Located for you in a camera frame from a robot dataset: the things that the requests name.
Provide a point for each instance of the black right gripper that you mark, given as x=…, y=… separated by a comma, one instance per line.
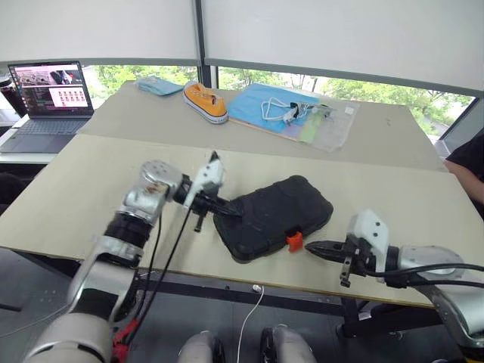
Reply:
x=357, y=259

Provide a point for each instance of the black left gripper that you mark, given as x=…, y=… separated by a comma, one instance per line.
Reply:
x=206, y=206

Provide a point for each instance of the black zippered case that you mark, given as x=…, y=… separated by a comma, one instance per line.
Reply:
x=276, y=215

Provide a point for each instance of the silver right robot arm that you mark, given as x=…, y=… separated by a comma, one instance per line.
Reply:
x=427, y=257

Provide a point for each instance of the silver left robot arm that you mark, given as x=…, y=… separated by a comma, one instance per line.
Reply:
x=151, y=196

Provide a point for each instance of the bystander forearm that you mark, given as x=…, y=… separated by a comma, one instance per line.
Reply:
x=467, y=181

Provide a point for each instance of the grey rounded leg cover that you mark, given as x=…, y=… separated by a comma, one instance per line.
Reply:
x=198, y=348
x=289, y=344

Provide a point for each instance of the yellow canvas sneaker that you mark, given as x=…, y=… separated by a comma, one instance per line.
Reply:
x=206, y=104

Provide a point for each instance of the clear plastic bag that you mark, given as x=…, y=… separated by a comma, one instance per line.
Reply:
x=334, y=130

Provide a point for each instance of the folded light blue cloth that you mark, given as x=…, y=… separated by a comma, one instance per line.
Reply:
x=159, y=86

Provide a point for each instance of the grey laptop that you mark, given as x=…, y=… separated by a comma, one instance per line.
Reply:
x=49, y=125

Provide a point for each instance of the white roller blind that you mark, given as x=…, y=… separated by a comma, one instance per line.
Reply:
x=340, y=34
x=98, y=28

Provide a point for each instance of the dark bottle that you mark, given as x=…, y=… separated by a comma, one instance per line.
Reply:
x=11, y=96

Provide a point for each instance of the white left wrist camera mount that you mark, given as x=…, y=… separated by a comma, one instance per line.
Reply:
x=208, y=177

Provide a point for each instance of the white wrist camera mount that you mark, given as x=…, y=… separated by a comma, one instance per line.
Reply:
x=372, y=230
x=208, y=177

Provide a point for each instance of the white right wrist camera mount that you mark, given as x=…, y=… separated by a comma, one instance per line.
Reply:
x=372, y=230

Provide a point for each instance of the black table frame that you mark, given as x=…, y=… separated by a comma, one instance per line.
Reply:
x=211, y=291

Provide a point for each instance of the grey window frame post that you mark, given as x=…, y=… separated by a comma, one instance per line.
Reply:
x=208, y=45

